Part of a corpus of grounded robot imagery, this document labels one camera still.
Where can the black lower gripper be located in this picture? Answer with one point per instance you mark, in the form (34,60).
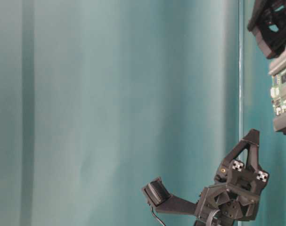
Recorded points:
(236,199)

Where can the green printed circuit board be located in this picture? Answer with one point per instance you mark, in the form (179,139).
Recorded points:
(278,92)

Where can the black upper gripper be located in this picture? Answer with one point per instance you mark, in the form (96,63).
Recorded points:
(268,25)

